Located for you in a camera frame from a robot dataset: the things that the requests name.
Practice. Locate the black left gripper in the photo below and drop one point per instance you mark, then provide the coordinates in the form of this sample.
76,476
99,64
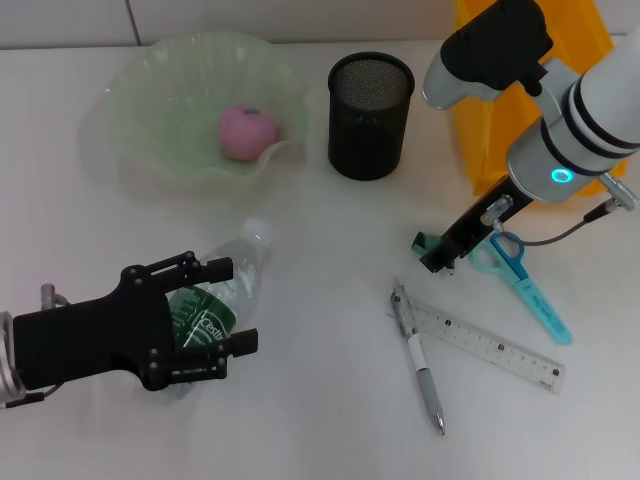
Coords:
90,340

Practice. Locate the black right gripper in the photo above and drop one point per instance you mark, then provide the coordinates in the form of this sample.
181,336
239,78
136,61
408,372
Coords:
462,235

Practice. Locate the green plastic wrapper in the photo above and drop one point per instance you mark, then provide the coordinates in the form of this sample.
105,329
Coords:
422,242

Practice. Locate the water bottle green label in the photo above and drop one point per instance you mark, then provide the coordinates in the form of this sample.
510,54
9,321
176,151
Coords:
245,270

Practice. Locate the teal blue capped scissors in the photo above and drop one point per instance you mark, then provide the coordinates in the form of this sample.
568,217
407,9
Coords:
537,300

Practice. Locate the clear plastic ruler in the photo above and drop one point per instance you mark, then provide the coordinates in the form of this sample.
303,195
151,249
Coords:
500,347

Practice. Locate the pink peach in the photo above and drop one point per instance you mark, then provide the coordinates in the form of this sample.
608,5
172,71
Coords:
245,135

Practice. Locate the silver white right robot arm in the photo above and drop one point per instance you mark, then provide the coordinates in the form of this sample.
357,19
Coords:
590,115

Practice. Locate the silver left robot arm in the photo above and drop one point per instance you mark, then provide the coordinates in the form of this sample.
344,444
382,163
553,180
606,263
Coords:
7,370

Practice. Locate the grey white ballpoint pen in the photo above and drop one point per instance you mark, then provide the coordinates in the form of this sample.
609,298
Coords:
417,355

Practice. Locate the black mesh pen cup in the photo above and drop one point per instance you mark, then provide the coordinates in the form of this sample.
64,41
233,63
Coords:
367,145

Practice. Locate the green glass fruit plate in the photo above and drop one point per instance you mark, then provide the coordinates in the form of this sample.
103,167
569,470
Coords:
160,100

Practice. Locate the yellow plastic storage bin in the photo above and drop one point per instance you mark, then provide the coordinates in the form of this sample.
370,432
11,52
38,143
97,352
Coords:
477,145

